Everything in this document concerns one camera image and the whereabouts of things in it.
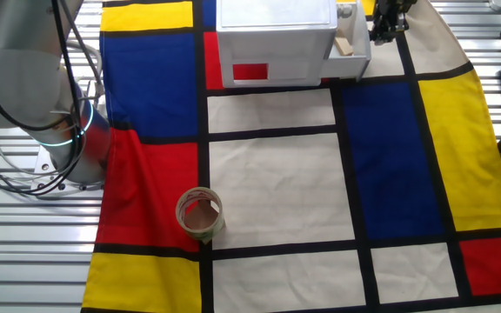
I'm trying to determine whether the colour block patterned cloth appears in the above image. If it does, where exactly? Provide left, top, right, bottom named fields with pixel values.
left=80, top=0, right=501, bottom=313

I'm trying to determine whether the brown cardboard block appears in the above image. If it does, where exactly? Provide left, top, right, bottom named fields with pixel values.
left=184, top=199, right=221, bottom=231

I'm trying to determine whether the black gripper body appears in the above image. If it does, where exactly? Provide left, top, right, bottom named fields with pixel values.
left=372, top=0, right=418, bottom=19

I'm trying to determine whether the silver base mounting plate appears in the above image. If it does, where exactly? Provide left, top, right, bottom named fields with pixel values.
left=30, top=145, right=106, bottom=192

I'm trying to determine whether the small wooden block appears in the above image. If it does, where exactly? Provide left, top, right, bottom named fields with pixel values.
left=333, top=29, right=355, bottom=57

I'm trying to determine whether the white drawer with black knob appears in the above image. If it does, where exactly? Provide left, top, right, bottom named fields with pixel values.
left=319, top=0, right=372, bottom=82

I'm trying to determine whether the black base cable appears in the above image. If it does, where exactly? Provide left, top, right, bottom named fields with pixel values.
left=0, top=125, right=89, bottom=197

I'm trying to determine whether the white drawer cabinet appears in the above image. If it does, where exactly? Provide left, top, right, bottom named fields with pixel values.
left=215, top=0, right=338, bottom=87

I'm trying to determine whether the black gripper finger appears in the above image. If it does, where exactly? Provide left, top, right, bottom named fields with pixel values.
left=386, top=11, right=409, bottom=43
left=368, top=13, right=387, bottom=45

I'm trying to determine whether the thick grey base cable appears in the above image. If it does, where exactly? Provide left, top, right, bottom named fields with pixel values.
left=65, top=38, right=104, bottom=110

